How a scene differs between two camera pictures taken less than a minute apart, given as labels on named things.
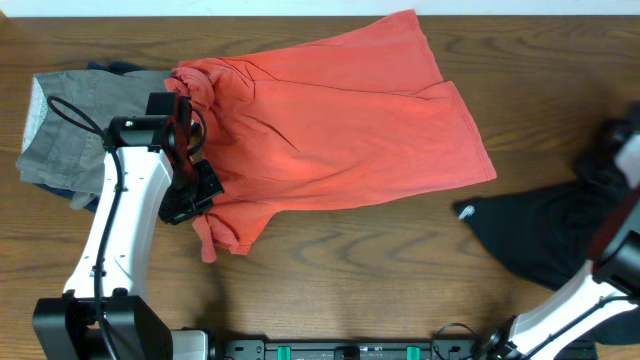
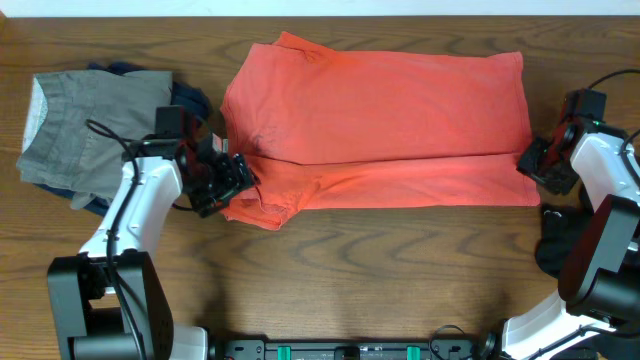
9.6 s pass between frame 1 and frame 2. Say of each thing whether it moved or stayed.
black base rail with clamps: stayed
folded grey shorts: stayed
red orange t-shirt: moved
